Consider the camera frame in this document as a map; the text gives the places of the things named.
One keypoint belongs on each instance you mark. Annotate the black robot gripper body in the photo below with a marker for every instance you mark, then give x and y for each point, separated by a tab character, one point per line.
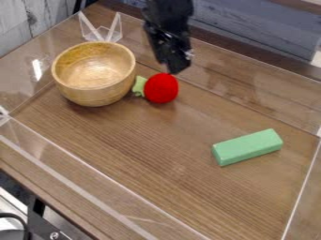
166	19

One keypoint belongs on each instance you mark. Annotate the clear acrylic corner bracket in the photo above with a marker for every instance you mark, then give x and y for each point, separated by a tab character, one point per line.
102	33

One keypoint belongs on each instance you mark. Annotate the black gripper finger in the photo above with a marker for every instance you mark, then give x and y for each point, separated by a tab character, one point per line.
158	42
180	54

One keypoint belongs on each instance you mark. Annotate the light wooden bowl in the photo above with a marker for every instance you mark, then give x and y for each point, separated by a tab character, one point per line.
94	73

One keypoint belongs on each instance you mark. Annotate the green rectangular block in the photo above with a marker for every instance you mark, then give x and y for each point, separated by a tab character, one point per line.
248	146

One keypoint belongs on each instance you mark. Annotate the red knitted strawberry toy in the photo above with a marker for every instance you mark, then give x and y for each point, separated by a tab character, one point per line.
160	88

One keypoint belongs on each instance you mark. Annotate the black table frame bracket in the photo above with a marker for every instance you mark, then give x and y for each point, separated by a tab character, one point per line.
49	225

